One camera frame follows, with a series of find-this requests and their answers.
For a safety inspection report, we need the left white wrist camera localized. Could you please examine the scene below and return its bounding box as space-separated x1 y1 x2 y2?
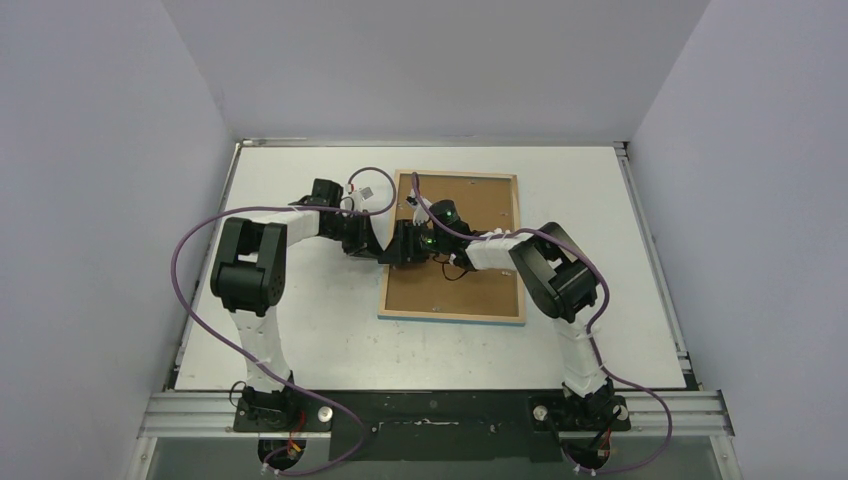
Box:
350 187 374 211

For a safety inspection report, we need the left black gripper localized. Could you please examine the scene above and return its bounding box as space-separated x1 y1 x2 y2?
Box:
323 210 385 260

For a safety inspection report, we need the blue wooden picture frame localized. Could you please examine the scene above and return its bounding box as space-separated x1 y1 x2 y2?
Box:
377 169 529 326

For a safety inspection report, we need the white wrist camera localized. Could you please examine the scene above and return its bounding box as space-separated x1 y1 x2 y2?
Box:
406 191 432 225
350 187 374 211

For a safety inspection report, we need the aluminium rail front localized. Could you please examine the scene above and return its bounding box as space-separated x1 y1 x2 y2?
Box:
139 390 735 438

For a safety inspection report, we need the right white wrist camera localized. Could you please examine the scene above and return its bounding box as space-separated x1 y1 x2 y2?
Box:
406 191 432 225

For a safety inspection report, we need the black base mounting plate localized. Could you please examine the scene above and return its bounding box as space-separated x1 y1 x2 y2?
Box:
232 389 631 463

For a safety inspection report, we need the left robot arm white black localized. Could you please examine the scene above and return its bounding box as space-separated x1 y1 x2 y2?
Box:
210 179 382 431

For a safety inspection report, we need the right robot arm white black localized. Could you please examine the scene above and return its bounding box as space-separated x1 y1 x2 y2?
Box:
378 199 624 429

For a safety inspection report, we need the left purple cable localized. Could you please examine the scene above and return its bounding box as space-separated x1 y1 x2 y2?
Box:
170 166 399 478

